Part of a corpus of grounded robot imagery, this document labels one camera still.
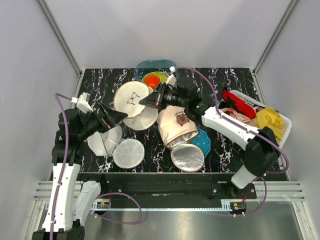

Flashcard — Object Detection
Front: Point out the beige mesh bra laundry bag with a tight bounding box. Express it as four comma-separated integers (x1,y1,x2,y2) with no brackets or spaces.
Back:
113,81,158,131

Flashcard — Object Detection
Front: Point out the white open mesh laundry bag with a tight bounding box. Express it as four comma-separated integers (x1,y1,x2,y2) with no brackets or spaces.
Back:
87,125,145,169

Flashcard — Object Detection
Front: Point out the white plastic laundry basket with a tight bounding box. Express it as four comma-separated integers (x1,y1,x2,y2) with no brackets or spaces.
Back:
218,88,292,148

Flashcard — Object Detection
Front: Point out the orange cup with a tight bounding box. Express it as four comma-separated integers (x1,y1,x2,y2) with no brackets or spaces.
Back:
144,75,160,91

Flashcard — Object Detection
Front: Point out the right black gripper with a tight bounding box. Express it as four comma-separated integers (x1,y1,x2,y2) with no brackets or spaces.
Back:
139,82,188,111

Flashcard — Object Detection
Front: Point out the teal transparent plastic bin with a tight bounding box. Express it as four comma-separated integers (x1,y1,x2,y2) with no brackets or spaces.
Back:
134,59,177,82

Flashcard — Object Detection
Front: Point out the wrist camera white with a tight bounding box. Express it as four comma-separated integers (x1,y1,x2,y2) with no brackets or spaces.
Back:
164,66,177,87
70,92,94,114

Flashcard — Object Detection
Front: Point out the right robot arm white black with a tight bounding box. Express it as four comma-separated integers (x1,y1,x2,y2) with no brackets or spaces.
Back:
139,83,280,199

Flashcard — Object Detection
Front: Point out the blue dotted plate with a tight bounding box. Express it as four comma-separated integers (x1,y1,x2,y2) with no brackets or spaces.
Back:
189,127,211,158

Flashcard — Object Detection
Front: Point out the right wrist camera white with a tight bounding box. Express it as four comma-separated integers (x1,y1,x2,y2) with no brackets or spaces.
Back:
164,66,177,87

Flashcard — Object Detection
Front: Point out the red garment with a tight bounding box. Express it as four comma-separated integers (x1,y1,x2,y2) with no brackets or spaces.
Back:
218,87,264,120

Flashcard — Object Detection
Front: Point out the cream capybara insulated lunch bag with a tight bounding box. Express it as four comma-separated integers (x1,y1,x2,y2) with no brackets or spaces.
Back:
156,105,205,173

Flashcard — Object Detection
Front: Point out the yellow garment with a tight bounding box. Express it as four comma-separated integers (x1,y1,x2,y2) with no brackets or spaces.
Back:
253,106,285,143

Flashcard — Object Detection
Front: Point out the pink bra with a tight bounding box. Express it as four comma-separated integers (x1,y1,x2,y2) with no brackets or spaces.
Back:
220,107,257,127

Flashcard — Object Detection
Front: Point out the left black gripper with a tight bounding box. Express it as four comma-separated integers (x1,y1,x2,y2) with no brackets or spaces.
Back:
77,101,128,139

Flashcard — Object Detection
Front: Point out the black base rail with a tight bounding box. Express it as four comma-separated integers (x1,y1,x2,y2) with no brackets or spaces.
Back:
76,172,257,209

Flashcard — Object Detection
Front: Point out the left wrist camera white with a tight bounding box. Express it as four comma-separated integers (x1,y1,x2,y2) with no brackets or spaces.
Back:
70,92,94,114

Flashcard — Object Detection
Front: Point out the green dotted plate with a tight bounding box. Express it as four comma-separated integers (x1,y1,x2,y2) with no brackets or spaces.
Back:
141,71,167,83

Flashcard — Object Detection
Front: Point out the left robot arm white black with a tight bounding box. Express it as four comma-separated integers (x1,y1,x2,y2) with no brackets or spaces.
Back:
32,103,128,240

